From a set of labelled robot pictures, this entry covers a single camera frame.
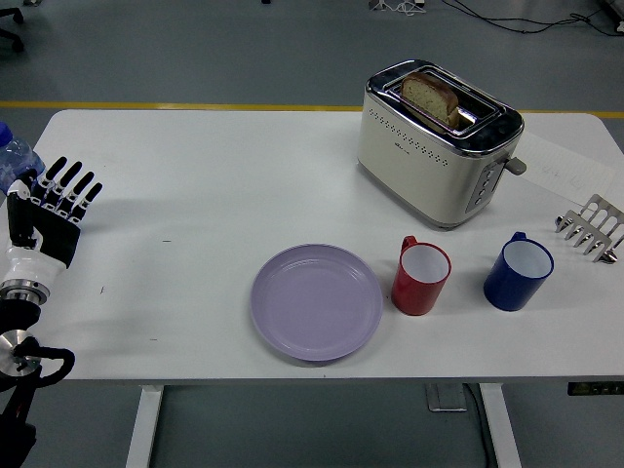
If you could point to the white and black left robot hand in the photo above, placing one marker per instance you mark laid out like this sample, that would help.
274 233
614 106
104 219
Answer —
49 219

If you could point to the lilac round plate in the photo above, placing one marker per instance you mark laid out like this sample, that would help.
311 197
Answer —
317 302

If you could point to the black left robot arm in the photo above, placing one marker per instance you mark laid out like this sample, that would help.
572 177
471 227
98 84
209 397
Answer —
19 351

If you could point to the clear plastic drink bottle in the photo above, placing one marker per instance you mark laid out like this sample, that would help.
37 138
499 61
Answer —
12 163

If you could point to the black office chair base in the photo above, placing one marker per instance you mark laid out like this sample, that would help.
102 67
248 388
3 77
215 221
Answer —
11 29

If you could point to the white table leg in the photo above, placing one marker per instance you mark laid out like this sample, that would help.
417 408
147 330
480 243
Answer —
144 426
495 426

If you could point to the red mug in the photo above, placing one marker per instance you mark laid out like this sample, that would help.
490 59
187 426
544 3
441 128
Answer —
418 278

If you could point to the cream and chrome toaster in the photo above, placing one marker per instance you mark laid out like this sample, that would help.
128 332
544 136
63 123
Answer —
434 161

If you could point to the slice of brown bread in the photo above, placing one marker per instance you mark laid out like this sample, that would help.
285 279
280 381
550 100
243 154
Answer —
429 96

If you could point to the grey under-table control box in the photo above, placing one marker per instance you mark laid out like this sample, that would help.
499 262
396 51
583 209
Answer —
446 397

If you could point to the blue mug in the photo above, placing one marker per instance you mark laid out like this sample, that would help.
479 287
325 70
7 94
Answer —
517 275

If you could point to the white paper sheet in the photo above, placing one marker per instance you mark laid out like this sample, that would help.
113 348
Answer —
568 166

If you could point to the silver metal toast rack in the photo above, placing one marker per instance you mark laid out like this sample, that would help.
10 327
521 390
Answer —
592 226

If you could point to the black table control panel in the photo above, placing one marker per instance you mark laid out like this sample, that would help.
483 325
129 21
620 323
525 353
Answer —
595 388

